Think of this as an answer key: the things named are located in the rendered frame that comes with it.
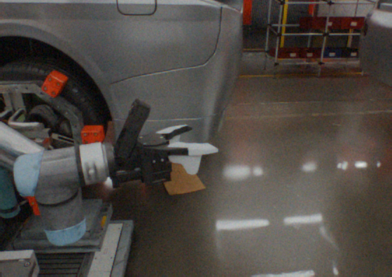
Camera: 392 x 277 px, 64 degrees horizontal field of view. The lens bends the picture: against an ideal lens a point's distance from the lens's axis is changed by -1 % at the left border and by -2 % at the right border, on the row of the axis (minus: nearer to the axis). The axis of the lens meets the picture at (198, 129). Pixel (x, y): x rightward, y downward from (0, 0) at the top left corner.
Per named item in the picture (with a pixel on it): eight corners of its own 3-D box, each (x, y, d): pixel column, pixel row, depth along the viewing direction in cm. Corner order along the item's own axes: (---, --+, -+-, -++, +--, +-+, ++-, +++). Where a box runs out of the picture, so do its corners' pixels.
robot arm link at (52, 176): (26, 185, 60) (15, 147, 57) (85, 175, 64) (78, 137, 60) (21, 210, 54) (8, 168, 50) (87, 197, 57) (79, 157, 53)
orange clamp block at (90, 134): (87, 137, 157) (105, 137, 158) (82, 145, 150) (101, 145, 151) (85, 124, 154) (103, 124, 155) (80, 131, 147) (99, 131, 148)
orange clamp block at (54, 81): (61, 93, 147) (69, 77, 144) (54, 98, 140) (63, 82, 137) (47, 84, 145) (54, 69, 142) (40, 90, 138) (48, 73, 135)
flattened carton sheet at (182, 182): (184, 156, 300) (184, 153, 299) (205, 189, 254) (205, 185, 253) (153, 162, 291) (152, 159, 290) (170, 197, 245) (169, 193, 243)
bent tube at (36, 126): (59, 113, 144) (54, 91, 139) (42, 131, 126) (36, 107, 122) (20, 113, 143) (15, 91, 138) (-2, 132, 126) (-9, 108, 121)
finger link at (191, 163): (218, 172, 60) (173, 168, 63) (218, 143, 59) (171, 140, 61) (215, 180, 58) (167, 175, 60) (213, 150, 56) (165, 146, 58)
